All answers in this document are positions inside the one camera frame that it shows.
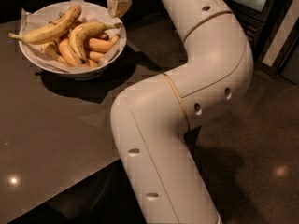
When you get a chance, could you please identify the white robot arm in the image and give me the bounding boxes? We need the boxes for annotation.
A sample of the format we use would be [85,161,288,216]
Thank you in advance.
[110,0,253,224]

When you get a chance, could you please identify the yellow banana lower left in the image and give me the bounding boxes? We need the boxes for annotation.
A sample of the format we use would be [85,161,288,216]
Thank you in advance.
[42,42,71,67]

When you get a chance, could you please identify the white paper bowl liner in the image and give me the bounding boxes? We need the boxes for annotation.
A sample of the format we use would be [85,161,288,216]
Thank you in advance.
[20,0,123,72]

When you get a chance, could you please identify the white ceramic bowl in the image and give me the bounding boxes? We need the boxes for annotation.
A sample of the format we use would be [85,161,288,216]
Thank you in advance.
[18,1,128,81]

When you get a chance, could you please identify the small banana right rim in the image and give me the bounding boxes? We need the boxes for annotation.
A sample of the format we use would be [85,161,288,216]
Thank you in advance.
[109,34,120,45]

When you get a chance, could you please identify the orange banana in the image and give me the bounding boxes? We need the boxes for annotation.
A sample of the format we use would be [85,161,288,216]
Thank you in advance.
[58,37,84,67]
[93,32,109,40]
[84,38,113,53]

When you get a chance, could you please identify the orange banana lower centre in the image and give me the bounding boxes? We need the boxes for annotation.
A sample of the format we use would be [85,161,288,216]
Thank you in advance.
[58,37,84,67]

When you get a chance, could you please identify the curved yellow banana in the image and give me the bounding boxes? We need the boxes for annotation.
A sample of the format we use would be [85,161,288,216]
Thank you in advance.
[68,21,122,64]

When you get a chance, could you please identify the long yellow top banana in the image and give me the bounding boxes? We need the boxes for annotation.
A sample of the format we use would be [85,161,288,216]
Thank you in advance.
[8,5,82,45]

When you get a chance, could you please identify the black glass door refrigerator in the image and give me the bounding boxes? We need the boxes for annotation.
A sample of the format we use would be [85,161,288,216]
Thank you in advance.
[224,0,299,83]

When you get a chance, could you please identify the orange banana middle right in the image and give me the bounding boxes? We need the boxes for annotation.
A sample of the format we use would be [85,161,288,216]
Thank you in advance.
[84,38,113,53]

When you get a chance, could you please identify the yellow banana bottom right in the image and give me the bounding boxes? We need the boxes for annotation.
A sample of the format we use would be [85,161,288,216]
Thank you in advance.
[85,49,104,63]

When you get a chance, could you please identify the orange banana upper centre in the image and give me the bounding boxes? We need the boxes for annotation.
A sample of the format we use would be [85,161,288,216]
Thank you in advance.
[93,32,109,40]

